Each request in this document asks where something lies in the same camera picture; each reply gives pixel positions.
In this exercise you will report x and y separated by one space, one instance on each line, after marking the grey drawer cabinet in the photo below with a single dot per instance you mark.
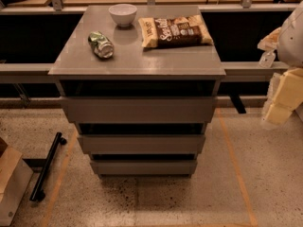
134 71

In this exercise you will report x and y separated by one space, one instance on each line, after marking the cardboard box on floor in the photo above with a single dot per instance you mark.
15 175

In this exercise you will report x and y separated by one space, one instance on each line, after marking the grey top drawer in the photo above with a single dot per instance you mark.
138 110

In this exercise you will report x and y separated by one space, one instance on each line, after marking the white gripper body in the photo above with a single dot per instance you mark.
292 39

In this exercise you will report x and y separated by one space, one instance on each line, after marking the grey bottom drawer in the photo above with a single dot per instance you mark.
178 167

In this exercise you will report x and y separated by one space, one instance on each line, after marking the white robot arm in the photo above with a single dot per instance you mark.
287 41

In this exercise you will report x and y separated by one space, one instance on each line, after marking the grey drawer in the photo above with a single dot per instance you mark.
141 144
178 167
138 110

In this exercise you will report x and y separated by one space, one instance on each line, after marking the grey middle drawer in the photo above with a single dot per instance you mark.
141 144

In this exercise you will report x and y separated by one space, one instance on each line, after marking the white bowl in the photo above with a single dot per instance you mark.
123 14

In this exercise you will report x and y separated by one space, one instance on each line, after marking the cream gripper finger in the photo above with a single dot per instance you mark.
274 116

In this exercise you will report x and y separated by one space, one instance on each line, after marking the crushed green soda can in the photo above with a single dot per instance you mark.
101 45

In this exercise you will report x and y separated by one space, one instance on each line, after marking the clear sanitizer pump bottle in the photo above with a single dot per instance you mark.
267 59

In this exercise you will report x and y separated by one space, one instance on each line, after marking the brown sea salt chip bag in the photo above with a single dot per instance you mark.
175 32

